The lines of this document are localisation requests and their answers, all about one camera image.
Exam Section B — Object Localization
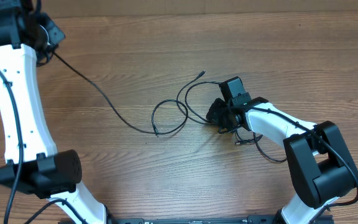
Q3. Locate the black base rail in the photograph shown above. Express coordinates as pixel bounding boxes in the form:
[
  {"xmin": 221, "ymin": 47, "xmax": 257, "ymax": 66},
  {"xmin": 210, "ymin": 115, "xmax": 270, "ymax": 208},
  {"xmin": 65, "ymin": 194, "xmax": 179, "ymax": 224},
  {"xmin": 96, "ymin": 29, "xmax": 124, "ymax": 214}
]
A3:
[{"xmin": 57, "ymin": 214, "xmax": 335, "ymax": 224}]

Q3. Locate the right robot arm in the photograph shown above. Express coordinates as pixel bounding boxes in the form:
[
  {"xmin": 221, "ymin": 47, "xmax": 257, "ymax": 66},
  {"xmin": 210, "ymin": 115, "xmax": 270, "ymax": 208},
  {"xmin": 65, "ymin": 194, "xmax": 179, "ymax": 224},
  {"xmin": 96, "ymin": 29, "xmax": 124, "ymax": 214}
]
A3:
[{"xmin": 206, "ymin": 77, "xmax": 358, "ymax": 223}]

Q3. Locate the black usb cable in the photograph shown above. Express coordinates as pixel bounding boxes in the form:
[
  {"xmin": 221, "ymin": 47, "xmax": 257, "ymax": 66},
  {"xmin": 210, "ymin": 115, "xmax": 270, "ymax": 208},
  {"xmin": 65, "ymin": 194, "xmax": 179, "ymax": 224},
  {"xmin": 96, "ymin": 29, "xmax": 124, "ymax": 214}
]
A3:
[{"xmin": 175, "ymin": 70, "xmax": 288, "ymax": 164}]

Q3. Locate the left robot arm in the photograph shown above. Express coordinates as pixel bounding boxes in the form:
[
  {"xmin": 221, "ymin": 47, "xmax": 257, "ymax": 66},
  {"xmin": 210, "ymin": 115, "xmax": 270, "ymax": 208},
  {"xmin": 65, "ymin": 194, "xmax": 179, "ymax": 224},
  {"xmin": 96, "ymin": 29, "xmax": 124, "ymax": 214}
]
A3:
[{"xmin": 0, "ymin": 0, "xmax": 114, "ymax": 223}]

